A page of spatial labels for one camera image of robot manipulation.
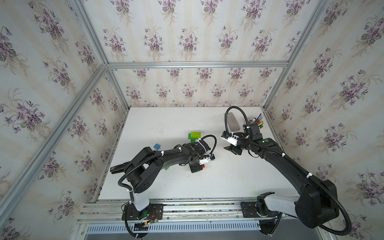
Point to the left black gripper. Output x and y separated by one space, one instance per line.
195 170

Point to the white slotted cable duct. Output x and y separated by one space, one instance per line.
175 227

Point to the green long lego brick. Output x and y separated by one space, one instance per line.
190 137

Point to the lime long lego brick front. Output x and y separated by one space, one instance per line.
196 135

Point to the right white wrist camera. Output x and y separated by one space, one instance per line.
230 138

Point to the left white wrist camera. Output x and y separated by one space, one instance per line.
206 159

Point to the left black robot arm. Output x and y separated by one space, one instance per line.
142 170

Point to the aluminium mounting rail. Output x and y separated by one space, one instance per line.
174 210

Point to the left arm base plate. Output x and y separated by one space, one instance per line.
152 213

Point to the black stapler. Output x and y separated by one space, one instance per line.
122 168

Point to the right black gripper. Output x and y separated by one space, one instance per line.
234 149

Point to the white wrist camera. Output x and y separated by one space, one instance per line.
230 138
206 159

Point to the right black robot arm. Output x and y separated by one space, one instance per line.
317 204

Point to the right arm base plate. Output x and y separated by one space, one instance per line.
257 209

